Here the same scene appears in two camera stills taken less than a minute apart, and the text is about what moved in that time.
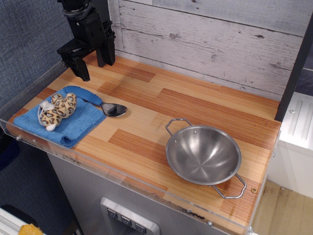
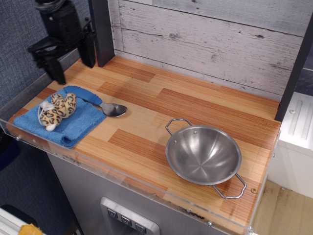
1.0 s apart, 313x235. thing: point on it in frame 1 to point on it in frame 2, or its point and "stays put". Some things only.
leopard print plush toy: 50,113 stays put
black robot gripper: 91,33 to 65,31
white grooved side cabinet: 291,167 stays put
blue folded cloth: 86,115 stays put
